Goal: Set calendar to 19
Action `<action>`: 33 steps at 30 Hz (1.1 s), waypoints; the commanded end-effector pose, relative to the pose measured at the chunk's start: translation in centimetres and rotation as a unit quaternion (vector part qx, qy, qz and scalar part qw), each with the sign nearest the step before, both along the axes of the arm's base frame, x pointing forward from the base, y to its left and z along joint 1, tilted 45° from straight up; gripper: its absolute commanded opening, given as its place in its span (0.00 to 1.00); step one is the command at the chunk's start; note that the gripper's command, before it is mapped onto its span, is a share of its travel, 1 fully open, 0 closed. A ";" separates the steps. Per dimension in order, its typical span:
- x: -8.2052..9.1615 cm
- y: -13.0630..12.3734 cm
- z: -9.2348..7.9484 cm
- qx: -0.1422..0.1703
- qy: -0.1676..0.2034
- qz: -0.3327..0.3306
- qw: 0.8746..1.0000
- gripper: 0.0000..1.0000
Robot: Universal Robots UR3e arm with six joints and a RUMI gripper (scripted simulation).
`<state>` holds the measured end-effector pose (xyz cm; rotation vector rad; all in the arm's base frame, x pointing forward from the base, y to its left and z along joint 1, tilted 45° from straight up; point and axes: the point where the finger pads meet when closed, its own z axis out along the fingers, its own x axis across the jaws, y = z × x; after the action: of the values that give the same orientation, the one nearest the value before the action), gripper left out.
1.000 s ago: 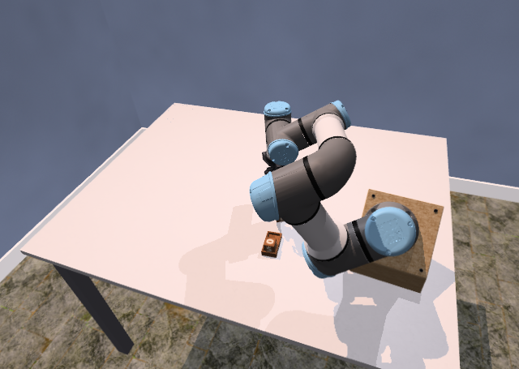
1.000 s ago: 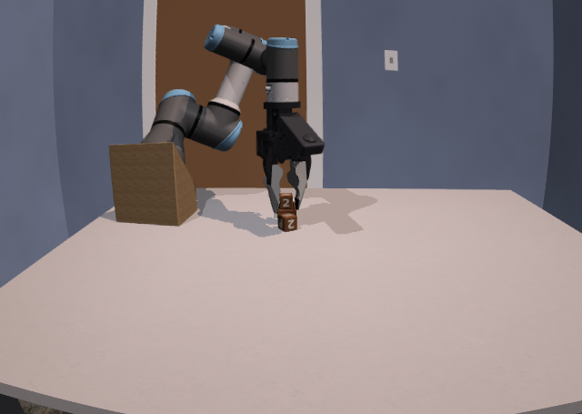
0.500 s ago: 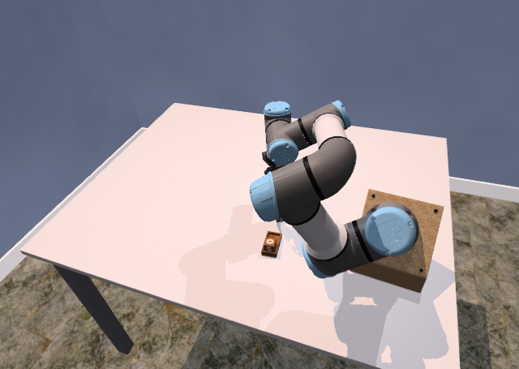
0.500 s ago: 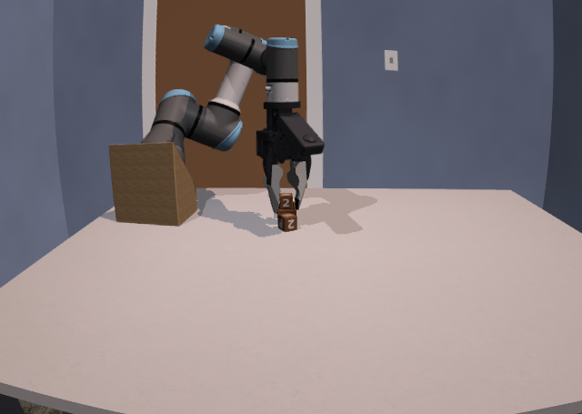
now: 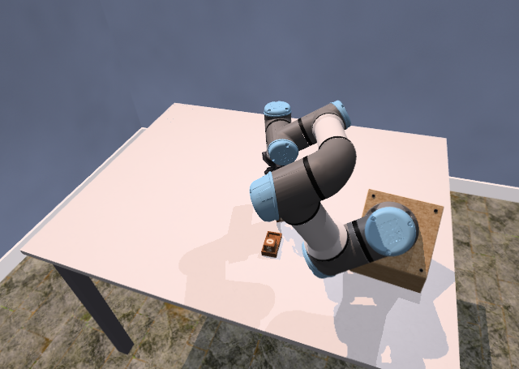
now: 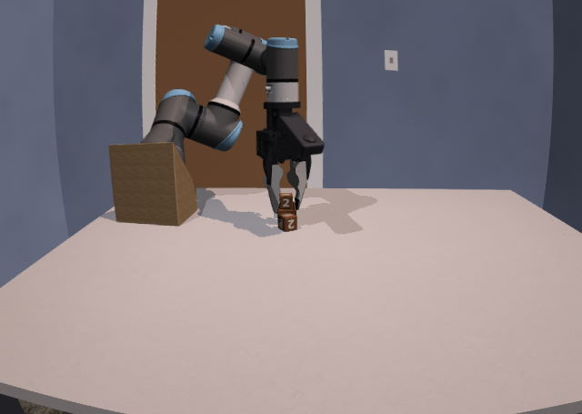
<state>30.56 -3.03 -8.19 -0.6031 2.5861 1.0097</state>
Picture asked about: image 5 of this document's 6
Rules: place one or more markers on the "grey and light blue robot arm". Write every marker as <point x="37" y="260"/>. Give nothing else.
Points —
<point x="292" y="192"/>

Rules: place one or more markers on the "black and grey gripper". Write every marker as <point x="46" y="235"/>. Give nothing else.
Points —
<point x="271" y="168"/>

